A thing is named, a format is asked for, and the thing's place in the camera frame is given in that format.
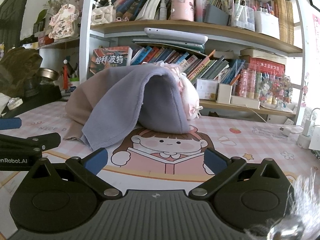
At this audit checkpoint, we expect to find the lavender and mauve cloth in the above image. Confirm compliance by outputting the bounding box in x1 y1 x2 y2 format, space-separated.
64 64 190 150

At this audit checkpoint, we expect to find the dark brown plush pile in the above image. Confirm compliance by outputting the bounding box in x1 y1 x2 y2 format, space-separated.
0 47 43 98

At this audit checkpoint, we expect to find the pink white plush bunny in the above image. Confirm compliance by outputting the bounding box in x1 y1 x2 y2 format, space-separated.
159 61 203 120

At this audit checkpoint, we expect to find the white phone charger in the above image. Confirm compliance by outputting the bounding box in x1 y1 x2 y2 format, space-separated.
297 119 311 150

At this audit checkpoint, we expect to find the red box on shelf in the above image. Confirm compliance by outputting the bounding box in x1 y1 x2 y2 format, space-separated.
240 56 285 77

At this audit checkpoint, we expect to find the white wooden bookshelf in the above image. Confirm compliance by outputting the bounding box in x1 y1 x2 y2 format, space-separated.
79 0 305 123

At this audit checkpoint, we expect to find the white quilted pearl handbag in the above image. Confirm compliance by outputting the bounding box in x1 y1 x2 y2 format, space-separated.
91 0 116 26

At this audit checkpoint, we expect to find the white storage box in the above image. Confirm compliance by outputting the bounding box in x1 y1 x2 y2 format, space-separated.
254 11 280 39

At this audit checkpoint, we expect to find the grey pen holder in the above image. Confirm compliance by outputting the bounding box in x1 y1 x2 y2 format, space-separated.
204 4 229 26

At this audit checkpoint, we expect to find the pink cylindrical tumbler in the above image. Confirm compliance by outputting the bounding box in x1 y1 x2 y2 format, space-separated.
171 0 194 22

